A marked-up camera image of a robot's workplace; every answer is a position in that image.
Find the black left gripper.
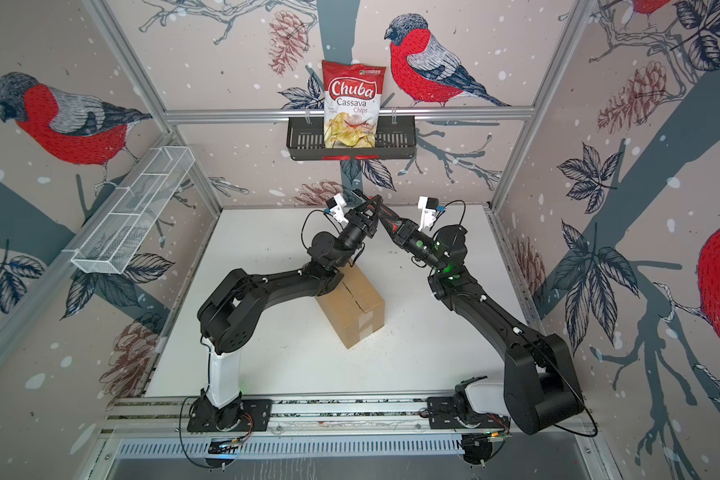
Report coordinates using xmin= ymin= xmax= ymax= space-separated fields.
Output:
xmin=333 ymin=199 xmax=381 ymax=272

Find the brown cardboard express box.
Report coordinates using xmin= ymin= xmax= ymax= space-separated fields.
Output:
xmin=316 ymin=266 xmax=385 ymax=349

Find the red black utility knife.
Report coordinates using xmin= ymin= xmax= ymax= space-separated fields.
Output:
xmin=351 ymin=189 xmax=402 ymax=239

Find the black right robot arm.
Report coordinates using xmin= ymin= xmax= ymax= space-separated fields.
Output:
xmin=379 ymin=207 xmax=585 ymax=434

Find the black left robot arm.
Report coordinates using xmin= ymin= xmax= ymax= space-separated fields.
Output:
xmin=195 ymin=190 xmax=382 ymax=417

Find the Chuba cassava chips bag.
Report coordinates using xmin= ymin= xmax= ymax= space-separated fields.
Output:
xmin=322 ymin=60 xmax=386 ymax=149

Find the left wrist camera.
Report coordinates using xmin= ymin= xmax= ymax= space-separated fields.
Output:
xmin=324 ymin=193 xmax=348 ymax=224

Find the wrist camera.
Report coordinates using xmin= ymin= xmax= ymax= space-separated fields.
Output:
xmin=417 ymin=196 xmax=441 ymax=231
xmin=324 ymin=193 xmax=348 ymax=224

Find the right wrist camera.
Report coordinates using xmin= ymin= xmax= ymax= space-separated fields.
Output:
xmin=417 ymin=196 xmax=441 ymax=231

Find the black wire wall basket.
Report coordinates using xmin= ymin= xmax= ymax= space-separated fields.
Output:
xmin=286 ymin=114 xmax=417 ymax=161

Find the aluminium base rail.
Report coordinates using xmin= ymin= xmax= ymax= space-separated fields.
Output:
xmin=104 ymin=391 xmax=598 ymax=434

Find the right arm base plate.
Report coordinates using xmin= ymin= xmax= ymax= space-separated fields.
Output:
xmin=418 ymin=395 xmax=510 ymax=431

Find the aluminium frame crossbar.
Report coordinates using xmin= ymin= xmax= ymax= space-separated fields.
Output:
xmin=163 ymin=106 xmax=536 ymax=125

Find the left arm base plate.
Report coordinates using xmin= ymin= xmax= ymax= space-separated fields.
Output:
xmin=187 ymin=396 xmax=273 ymax=433

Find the white wire mesh shelf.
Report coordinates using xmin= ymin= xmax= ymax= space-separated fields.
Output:
xmin=71 ymin=146 xmax=195 ymax=274

